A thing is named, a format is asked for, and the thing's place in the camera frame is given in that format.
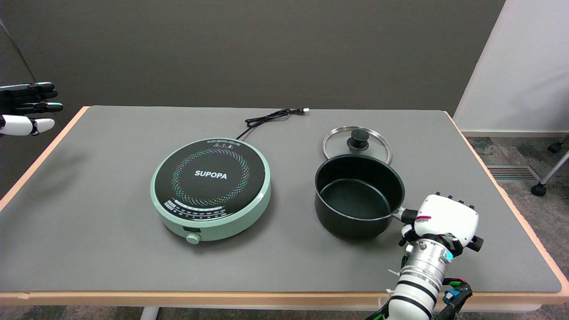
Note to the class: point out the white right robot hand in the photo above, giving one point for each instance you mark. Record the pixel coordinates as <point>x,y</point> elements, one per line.
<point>444,221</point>

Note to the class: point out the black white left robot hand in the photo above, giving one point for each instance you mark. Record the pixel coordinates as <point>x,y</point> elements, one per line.
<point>26,106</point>

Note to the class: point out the black saucepan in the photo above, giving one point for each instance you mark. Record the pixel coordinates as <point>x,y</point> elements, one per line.
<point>358,195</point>

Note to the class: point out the glass pot lid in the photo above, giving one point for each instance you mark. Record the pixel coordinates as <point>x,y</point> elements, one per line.
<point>355,142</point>

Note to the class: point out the floor vent grille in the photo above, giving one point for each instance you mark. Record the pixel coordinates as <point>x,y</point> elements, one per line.
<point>512,173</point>

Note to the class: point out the chair leg with caster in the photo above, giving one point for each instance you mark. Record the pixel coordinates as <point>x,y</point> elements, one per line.
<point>550,171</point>

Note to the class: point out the green induction cooktop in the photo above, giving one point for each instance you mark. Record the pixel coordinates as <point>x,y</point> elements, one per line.
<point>209,189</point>

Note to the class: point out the white table leg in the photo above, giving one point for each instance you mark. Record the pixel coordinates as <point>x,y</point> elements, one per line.
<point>149,313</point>

